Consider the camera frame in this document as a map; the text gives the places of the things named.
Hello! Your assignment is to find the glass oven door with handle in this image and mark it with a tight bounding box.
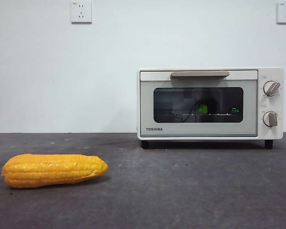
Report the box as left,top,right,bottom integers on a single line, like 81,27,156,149
139,69,258,138

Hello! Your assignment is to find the round beige oven knob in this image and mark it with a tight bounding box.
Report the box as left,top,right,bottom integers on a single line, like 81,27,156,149
263,111,279,127
263,81,281,97

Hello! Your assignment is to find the cream Toshiba toaster oven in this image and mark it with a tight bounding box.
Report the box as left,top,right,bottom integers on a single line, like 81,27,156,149
136,67,285,150

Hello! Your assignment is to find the yellow corn cob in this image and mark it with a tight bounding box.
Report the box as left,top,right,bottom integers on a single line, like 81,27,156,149
1,154,110,189

